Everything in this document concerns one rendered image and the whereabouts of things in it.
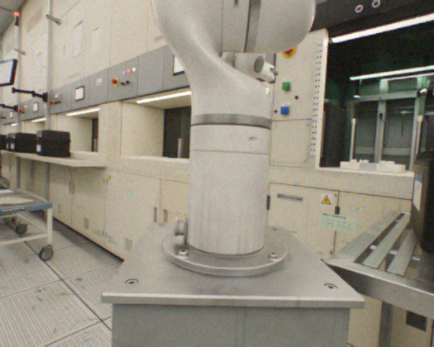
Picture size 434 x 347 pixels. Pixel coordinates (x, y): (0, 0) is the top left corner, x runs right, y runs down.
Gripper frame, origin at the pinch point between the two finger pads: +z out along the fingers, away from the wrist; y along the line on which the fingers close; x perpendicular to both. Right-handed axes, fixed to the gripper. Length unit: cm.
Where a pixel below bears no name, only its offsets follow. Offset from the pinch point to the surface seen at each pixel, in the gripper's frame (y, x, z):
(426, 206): 50, -36, -31
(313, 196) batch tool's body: 14.4, -43.7, 12.4
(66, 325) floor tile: -85, -120, -41
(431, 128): 46, -14, 54
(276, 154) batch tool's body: -3.0, -28.2, 13.1
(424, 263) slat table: 51, -44, -38
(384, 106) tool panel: 22, 4, 96
